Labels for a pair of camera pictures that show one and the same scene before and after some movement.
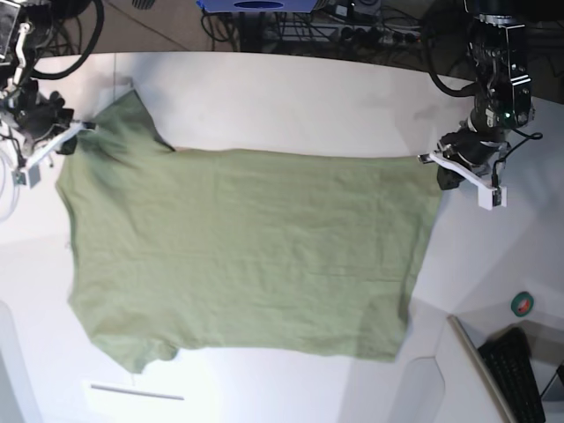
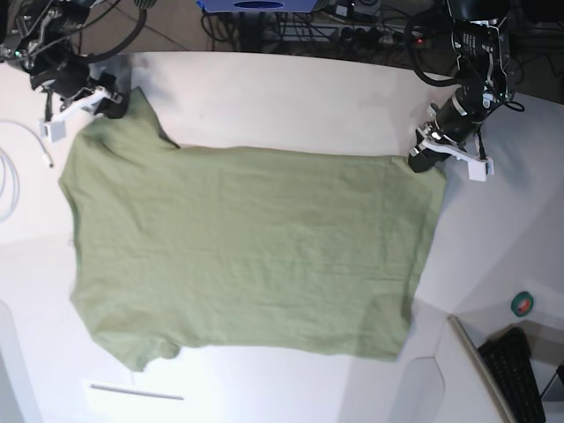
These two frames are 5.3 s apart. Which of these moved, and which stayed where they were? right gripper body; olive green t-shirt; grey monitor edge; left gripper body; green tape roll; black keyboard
Moved: right gripper body; left gripper body
Stayed: black keyboard; green tape roll; grey monitor edge; olive green t-shirt
